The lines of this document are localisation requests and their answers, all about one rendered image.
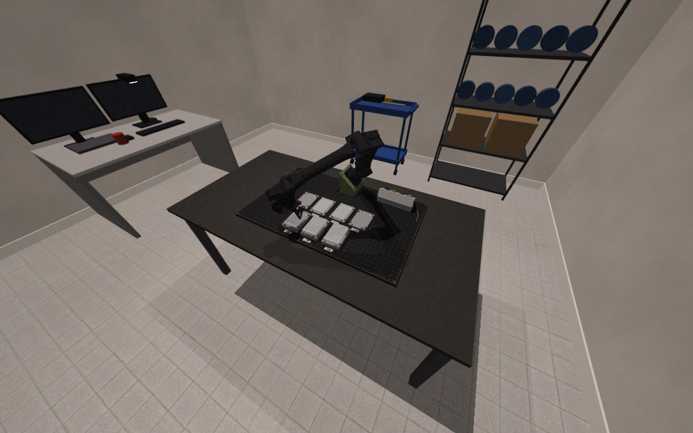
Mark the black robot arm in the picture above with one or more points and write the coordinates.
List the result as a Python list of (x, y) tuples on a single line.
[(366, 145)]

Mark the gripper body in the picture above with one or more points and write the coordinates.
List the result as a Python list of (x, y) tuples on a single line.
[(294, 208)]

